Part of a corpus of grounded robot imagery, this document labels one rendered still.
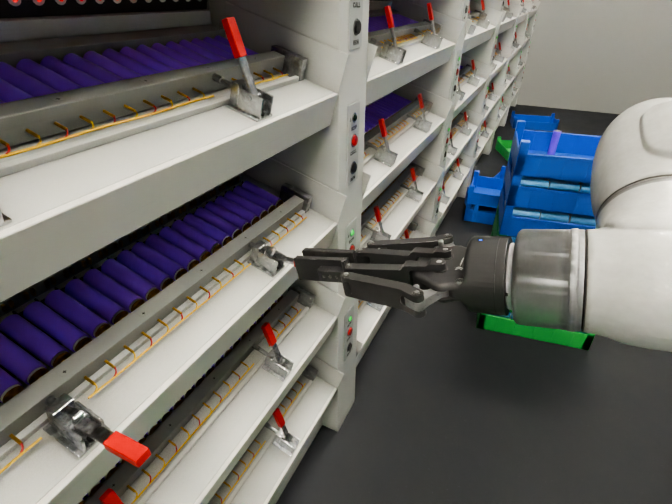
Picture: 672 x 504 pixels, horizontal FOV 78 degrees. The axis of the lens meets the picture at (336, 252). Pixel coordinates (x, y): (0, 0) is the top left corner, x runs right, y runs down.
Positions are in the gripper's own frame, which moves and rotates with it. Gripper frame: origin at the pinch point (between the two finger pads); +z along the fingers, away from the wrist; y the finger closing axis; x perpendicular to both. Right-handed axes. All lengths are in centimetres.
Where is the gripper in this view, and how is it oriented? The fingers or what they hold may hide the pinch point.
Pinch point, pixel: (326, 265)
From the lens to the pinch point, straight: 48.9
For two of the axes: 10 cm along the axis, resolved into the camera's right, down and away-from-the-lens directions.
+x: -2.0, -8.8, -4.3
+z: -8.7, -0.4, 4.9
